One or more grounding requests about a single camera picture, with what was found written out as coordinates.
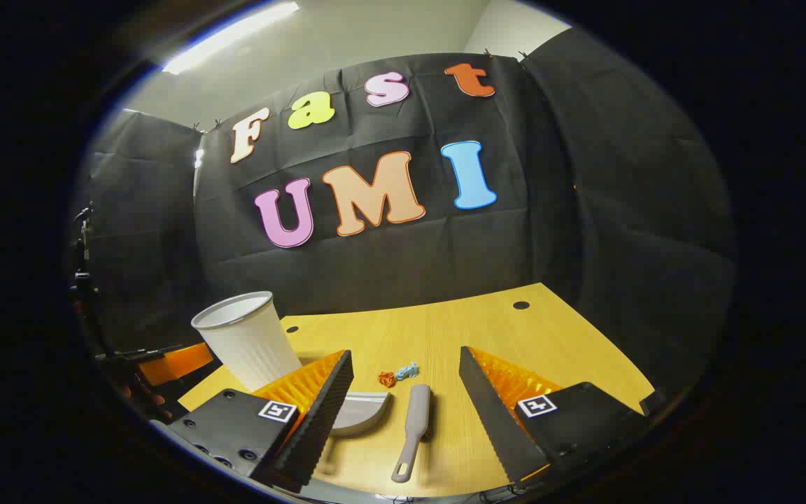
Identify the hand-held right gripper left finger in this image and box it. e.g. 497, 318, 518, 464
165, 349, 355, 494

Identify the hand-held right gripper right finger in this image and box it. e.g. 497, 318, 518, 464
458, 345, 657, 485

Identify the grey plastic dustpan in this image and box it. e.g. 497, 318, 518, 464
319, 392, 391, 471

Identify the white ribbed garbage bin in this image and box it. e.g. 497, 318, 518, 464
191, 291, 304, 393

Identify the small grey broom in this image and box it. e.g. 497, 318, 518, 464
391, 383, 432, 484

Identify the yellow wooden desktop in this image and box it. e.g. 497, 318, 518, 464
178, 282, 656, 499

